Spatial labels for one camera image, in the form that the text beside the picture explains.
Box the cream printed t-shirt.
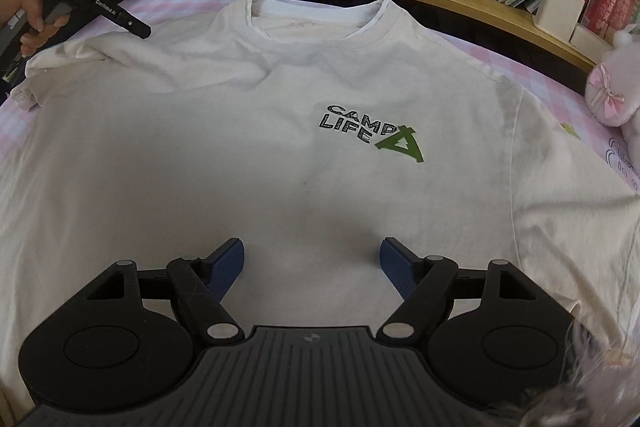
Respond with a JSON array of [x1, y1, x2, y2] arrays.
[[0, 0, 640, 427]]

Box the person's left hand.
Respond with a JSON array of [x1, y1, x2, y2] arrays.
[[7, 0, 72, 58]]

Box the pink white plush toy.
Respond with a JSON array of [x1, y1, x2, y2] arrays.
[[585, 26, 640, 152]]

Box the low cream box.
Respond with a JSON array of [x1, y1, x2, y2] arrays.
[[570, 23, 610, 54]]

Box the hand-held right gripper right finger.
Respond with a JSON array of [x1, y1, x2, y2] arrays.
[[375, 236, 541, 343]]

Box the pink checked tablecloth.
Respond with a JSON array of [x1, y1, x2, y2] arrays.
[[0, 0, 640, 218]]

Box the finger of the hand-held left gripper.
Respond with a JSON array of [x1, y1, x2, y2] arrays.
[[75, 0, 152, 40]]

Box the cream pen holder box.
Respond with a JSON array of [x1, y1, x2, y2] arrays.
[[532, 0, 587, 42]]

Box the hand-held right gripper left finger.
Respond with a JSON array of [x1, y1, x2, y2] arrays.
[[82, 237, 247, 343]]

